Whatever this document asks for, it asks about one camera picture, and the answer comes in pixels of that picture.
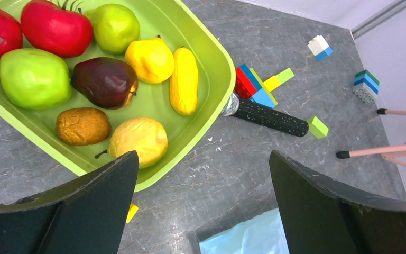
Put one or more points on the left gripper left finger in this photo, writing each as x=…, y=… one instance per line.
x=84, y=215

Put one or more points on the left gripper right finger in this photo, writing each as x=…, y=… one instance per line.
x=322, y=215

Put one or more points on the light blue printed plastic bag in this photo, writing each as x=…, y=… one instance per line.
x=262, y=234

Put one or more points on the brown fake kiwi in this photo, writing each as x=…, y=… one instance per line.
x=83, y=126

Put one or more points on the yellow fake banana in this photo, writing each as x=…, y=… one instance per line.
x=183, y=83

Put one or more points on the yellow fake pear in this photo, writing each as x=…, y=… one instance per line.
x=151, y=59

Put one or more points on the red fake tomato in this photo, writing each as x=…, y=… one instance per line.
x=58, y=28

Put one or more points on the yellow green fake mango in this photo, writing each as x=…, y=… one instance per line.
x=115, y=26

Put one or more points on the yellow fake fruit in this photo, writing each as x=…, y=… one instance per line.
x=144, y=135

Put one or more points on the dark purple fake fruit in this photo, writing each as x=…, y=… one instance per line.
x=106, y=82

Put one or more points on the green fake apple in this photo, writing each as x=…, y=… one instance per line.
x=34, y=79

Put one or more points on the yellow curved toy block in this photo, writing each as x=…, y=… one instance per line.
x=133, y=209

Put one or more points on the small green toy block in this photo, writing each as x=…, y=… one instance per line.
x=317, y=127

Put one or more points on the pink music stand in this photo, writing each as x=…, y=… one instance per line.
x=389, y=153

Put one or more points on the black toy microphone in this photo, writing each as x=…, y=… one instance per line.
x=265, y=116

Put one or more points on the green plastic basin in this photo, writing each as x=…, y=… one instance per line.
x=186, y=118

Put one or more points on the grey blue green block stack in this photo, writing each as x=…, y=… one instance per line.
x=366, y=86

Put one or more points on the multicolour toy block stack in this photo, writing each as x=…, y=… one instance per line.
x=250, y=86

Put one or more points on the white blue toy block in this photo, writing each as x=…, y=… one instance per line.
x=319, y=47

